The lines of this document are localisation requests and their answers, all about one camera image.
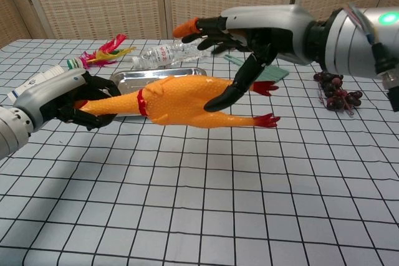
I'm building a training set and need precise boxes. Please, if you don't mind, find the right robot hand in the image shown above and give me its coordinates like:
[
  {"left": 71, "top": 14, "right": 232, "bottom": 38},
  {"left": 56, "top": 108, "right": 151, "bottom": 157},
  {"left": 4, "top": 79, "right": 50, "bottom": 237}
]
[{"left": 172, "top": 4, "right": 315, "bottom": 113}]

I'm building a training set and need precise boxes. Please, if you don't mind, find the clear plastic water bottle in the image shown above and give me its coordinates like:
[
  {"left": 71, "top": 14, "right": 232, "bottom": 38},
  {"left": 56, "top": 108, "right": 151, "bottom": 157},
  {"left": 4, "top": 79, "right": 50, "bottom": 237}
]
[{"left": 130, "top": 40, "right": 213, "bottom": 70}]

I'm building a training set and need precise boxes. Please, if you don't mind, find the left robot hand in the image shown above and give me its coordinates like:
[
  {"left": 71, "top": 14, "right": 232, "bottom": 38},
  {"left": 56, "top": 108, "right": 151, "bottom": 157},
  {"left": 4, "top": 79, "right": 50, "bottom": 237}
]
[{"left": 14, "top": 68, "right": 122, "bottom": 132}]

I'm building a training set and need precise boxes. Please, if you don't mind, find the grey checkered tablecloth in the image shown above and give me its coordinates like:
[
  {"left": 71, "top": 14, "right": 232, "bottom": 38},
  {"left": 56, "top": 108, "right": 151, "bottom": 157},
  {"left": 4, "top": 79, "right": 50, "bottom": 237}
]
[{"left": 0, "top": 39, "right": 399, "bottom": 266}]

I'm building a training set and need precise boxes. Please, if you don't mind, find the stack of white paper cups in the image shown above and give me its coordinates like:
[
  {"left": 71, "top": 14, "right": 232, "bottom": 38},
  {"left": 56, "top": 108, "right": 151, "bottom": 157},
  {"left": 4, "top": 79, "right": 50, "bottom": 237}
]
[{"left": 7, "top": 64, "right": 68, "bottom": 105}]

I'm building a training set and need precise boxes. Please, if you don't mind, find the green hand brush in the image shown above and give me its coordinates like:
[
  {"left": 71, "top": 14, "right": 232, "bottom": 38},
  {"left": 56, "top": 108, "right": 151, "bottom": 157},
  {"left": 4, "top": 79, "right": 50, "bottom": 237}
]
[{"left": 223, "top": 54, "right": 290, "bottom": 85}]

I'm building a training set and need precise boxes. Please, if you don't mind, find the yellow rubber chicken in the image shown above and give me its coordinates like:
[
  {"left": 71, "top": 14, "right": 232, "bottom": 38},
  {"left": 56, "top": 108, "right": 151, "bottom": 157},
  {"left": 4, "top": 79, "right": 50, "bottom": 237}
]
[{"left": 74, "top": 75, "right": 281, "bottom": 130}]

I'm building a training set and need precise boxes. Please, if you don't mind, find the metal tray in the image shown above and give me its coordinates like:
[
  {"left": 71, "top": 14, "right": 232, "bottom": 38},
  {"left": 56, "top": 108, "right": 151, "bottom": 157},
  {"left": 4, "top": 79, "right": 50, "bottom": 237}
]
[{"left": 111, "top": 67, "right": 208, "bottom": 120}]

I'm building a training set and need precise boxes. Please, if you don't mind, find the black arm cable with connector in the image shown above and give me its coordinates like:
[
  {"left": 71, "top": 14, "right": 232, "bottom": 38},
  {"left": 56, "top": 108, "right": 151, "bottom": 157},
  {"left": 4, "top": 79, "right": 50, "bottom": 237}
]
[{"left": 345, "top": 2, "right": 399, "bottom": 112}]

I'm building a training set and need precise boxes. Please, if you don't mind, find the colourful feather shuttlecock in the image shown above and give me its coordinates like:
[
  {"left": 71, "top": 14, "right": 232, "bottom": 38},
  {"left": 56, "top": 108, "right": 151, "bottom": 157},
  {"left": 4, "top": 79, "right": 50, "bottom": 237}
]
[{"left": 66, "top": 33, "right": 137, "bottom": 71}]

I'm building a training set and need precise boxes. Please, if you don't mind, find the dark purple grape bunch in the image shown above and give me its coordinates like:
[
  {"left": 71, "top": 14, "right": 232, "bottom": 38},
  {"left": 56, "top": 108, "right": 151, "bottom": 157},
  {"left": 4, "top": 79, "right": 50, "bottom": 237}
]
[{"left": 313, "top": 71, "right": 364, "bottom": 116}]

